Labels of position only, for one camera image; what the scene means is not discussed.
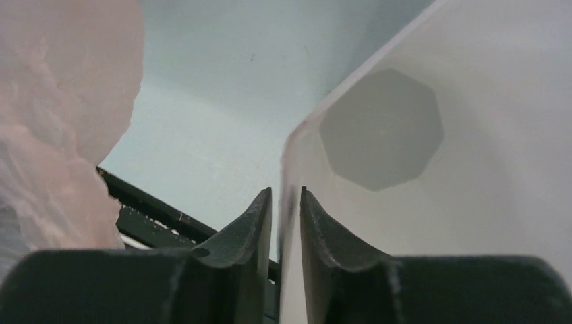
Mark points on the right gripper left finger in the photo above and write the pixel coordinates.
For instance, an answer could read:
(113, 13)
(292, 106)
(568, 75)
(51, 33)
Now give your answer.
(222, 280)

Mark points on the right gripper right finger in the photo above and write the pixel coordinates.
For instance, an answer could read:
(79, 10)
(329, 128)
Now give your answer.
(346, 280)

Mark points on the white plastic trash bin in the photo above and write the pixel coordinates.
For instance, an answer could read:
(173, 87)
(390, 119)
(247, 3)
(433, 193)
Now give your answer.
(452, 139)

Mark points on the pink plastic trash bag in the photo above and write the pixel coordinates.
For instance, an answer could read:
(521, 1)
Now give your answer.
(70, 73)

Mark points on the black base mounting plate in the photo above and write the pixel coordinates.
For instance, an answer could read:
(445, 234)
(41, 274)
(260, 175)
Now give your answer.
(147, 222)

